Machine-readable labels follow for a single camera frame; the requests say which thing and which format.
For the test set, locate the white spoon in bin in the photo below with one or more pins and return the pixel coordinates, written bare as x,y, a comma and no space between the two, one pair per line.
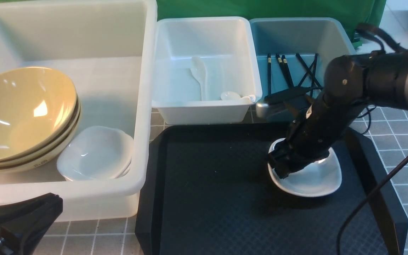
230,95

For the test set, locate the white square dish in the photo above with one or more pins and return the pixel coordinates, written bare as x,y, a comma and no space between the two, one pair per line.
303,177

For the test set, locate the blue-grey plastic bin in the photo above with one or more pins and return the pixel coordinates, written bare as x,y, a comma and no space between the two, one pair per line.
306,36

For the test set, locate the top stacked yellow bowl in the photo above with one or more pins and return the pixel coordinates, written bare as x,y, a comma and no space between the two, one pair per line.
49,145

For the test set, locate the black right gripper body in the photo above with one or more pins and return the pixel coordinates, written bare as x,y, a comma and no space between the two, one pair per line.
312,134

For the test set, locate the large translucent white bin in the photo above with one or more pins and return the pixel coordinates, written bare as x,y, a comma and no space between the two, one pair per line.
115,92

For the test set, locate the small white plastic bin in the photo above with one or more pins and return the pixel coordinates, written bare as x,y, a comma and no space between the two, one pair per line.
227,47

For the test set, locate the black crossing chopstick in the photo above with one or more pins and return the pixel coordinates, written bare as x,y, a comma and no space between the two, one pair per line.
307,69

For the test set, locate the black serving tray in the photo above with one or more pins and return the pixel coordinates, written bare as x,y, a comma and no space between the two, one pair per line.
208,192

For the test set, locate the white ceramic soup spoon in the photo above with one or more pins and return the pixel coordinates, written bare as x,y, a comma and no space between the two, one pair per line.
200,73

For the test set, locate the yellow noodle bowl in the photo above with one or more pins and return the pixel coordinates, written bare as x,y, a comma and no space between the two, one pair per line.
36,104

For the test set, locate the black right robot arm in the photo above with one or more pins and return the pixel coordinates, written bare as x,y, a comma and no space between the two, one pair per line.
351,83

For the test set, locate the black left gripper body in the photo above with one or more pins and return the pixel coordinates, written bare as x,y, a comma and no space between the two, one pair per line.
23,224

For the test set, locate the white dish in bin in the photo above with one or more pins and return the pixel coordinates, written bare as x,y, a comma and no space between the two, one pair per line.
97,153

